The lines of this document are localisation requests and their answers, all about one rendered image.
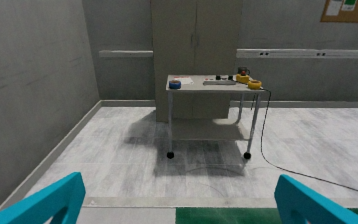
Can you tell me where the dark green flat mat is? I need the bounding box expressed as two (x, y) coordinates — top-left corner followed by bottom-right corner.
(175, 207), (282, 224)

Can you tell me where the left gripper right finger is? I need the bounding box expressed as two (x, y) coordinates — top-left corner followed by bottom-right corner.
(274, 174), (358, 224)

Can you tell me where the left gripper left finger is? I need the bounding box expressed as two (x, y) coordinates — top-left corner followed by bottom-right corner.
(0, 172), (86, 224)

